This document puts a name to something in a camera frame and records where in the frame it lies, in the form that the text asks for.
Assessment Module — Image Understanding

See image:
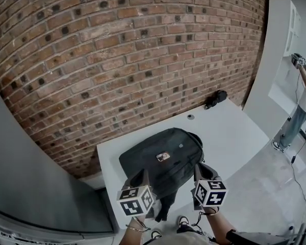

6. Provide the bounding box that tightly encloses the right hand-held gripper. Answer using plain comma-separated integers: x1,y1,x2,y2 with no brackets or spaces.
193,163,227,210

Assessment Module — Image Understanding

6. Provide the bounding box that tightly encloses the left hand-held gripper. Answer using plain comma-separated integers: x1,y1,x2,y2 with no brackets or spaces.
117,169,158,218

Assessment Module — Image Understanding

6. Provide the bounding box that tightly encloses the dark grey backpack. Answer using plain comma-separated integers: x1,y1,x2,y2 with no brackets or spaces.
118,127,205,223

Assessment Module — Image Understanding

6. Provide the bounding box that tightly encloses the person's left forearm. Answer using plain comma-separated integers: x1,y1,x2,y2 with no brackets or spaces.
119,215,146,245

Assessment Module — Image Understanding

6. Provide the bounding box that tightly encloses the person's right forearm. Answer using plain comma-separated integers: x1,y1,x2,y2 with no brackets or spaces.
202,208,237,239

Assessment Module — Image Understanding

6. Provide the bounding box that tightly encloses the white table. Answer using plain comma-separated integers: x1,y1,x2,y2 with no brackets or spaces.
96,98,270,231

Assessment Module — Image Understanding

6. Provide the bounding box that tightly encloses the person's right leg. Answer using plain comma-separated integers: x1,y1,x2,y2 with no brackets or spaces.
177,225,194,236

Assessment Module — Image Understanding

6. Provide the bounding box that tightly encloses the person's light shirt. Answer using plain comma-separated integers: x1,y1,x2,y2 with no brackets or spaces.
142,232,215,245

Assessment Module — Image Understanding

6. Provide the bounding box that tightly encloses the black folded umbrella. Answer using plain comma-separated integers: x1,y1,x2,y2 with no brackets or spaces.
203,89,228,110

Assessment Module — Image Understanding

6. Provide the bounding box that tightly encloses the grey refrigerator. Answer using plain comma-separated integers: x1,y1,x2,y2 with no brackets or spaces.
0,82,118,243

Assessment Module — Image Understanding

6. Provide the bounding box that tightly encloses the tall white cabinet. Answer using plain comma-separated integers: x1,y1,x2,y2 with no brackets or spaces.
242,0,303,140

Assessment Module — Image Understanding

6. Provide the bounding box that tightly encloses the grey metal shelf rack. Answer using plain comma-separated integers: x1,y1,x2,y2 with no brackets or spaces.
0,219,80,245

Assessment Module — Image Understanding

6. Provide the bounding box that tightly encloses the black wrist strap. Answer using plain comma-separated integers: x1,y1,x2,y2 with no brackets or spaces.
201,207,220,215

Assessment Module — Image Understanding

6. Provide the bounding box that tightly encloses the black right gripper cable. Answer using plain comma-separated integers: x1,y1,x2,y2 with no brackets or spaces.
191,212,207,227

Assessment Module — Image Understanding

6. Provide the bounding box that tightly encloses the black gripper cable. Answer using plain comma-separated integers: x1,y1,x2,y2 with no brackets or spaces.
137,219,151,232
191,212,207,227

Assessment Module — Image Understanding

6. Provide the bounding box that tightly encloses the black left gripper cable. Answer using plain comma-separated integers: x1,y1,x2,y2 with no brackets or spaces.
137,219,151,232

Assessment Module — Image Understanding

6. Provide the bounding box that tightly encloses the thin metal bracelet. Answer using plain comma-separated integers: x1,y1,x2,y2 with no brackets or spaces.
126,223,145,232

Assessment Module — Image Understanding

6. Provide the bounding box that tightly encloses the long black floor cable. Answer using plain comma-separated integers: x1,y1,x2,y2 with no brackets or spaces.
290,141,306,214

